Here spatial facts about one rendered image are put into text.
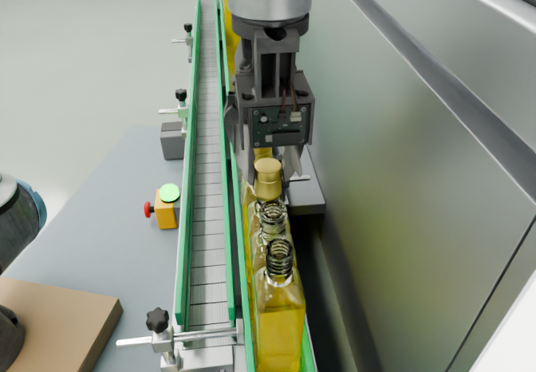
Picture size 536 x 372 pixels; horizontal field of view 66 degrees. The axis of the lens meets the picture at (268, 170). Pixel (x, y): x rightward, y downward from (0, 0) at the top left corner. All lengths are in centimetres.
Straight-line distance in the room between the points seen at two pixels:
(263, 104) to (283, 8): 8
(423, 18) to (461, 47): 7
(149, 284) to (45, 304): 19
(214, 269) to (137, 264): 26
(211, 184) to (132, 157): 41
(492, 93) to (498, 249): 10
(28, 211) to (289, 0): 60
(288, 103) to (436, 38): 13
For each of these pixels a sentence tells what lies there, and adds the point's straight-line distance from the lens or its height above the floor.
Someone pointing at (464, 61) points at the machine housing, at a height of 135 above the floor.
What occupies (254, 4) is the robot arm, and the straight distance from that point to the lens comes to 36.
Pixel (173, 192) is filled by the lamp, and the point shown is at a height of 85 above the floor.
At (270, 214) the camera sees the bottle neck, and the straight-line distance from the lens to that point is 50.
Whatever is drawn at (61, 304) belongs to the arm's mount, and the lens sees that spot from 90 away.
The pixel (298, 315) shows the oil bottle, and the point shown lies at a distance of 49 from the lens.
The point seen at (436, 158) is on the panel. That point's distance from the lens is 35.
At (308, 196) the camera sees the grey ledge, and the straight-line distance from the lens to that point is 89.
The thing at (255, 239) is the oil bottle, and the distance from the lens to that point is 52.
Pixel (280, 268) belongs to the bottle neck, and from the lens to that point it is 44.
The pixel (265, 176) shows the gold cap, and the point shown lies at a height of 116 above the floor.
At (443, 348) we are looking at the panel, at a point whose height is 115.
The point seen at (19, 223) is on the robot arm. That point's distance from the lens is 80.
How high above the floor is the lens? 147
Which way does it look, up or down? 39 degrees down
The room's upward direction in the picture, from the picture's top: straight up
